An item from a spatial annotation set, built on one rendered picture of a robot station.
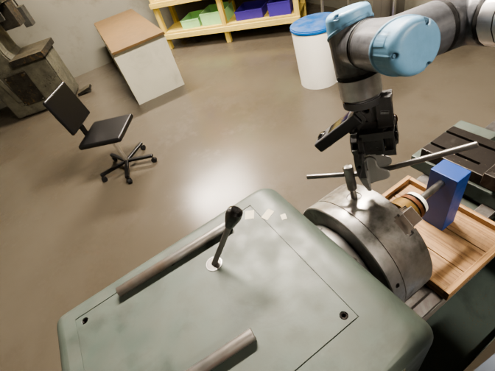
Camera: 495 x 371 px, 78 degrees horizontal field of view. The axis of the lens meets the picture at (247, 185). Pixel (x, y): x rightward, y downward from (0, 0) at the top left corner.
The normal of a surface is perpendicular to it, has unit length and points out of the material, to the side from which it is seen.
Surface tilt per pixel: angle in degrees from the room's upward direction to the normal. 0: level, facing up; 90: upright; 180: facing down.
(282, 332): 0
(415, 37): 77
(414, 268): 64
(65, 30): 90
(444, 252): 0
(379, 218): 17
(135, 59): 90
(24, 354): 0
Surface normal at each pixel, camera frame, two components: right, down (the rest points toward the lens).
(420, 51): 0.24, 0.44
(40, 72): 0.26, 0.63
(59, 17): 0.46, 0.54
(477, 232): -0.23, -0.70
